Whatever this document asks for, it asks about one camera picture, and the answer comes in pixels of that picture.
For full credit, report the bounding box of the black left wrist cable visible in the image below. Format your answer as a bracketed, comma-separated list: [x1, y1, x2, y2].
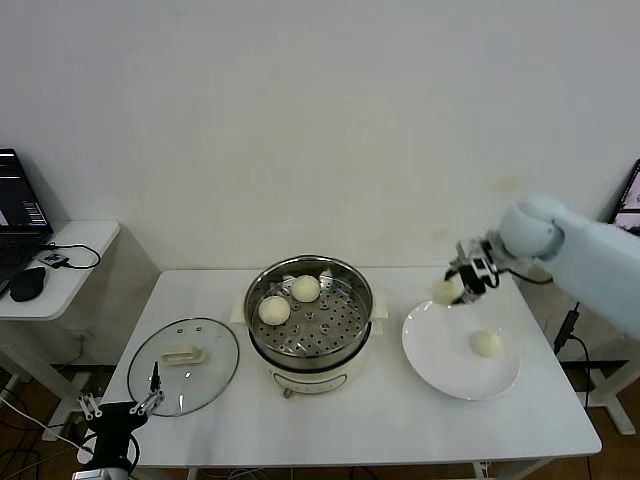
[74, 432, 142, 474]

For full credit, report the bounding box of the white floor cable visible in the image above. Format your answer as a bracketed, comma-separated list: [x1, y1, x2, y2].
[0, 394, 84, 446]

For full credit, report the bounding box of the black power cable with brick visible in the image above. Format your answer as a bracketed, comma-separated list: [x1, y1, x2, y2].
[552, 299, 601, 411]

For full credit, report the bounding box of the perforated steel steamer basket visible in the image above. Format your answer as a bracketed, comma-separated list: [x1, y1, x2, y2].
[229, 254, 390, 369]

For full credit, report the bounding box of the thin black desk cable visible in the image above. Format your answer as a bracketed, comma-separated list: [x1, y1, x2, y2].
[43, 242, 102, 271]

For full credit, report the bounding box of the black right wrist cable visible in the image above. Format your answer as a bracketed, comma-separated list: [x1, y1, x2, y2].
[492, 263, 554, 287]

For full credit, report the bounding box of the black laptop with dark screen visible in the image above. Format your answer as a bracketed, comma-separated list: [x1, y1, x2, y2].
[0, 147, 55, 297]

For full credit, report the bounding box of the small black usb adapter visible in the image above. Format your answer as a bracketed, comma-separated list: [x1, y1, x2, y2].
[38, 251, 70, 271]

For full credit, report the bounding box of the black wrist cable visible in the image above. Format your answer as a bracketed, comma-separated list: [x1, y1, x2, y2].
[74, 432, 142, 474]
[492, 263, 554, 287]

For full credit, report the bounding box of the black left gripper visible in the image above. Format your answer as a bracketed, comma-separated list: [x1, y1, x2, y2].
[75, 360, 167, 469]

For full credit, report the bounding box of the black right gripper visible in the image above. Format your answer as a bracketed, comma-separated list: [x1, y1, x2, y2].
[443, 259, 495, 308]

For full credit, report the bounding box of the round white plate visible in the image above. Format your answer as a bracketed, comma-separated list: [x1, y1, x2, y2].
[401, 297, 522, 401]

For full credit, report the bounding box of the white steamed baozi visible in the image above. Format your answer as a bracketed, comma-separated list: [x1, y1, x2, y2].
[291, 273, 321, 304]
[430, 278, 464, 307]
[258, 294, 292, 326]
[468, 329, 503, 359]

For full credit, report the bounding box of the white side desk with label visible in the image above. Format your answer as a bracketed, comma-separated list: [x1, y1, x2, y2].
[519, 274, 640, 436]

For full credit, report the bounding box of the white side desk with mouse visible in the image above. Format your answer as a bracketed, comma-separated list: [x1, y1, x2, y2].
[0, 219, 162, 442]

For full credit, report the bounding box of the black laptop with bright screen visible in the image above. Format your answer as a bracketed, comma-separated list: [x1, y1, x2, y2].
[608, 159, 640, 227]

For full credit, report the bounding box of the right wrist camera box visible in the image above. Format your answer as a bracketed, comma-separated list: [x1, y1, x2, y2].
[455, 239, 495, 274]

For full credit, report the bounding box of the black computer mouse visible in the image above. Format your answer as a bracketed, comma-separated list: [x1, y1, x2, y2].
[9, 266, 47, 303]

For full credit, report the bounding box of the cream electric cooking pot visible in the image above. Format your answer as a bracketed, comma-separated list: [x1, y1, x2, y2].
[248, 322, 374, 401]

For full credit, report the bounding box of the round glass pot lid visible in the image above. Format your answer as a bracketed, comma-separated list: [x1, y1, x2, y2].
[126, 315, 241, 418]

